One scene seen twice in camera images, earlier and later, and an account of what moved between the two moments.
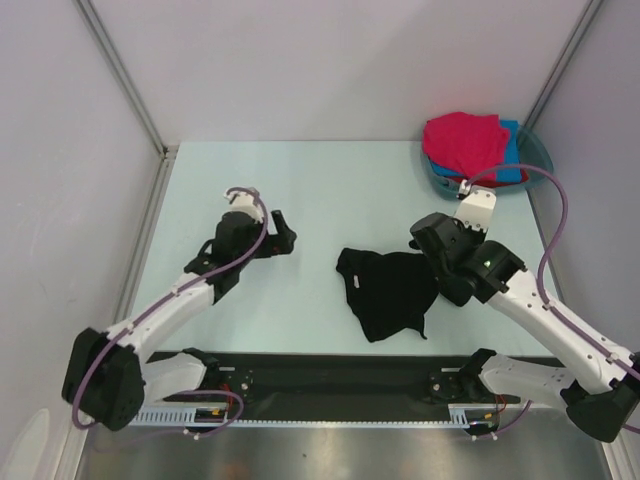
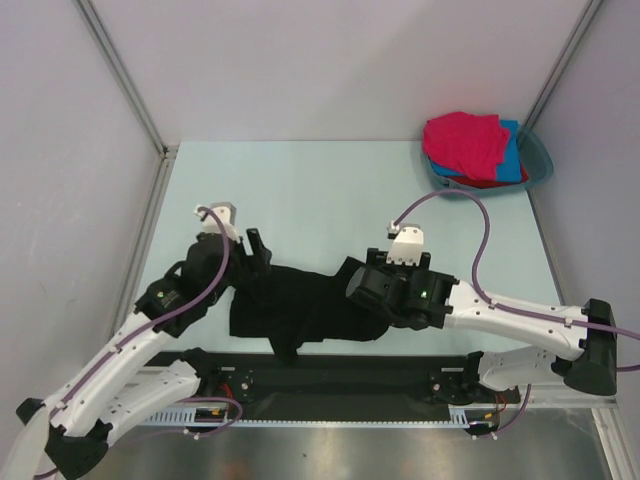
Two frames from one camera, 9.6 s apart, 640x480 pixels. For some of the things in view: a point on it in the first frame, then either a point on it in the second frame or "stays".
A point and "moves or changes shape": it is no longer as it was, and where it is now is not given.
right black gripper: (478, 236) → (378, 261)
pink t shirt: (466, 143) stays
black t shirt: (388, 293) moves or changes shape
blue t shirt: (511, 157) stays
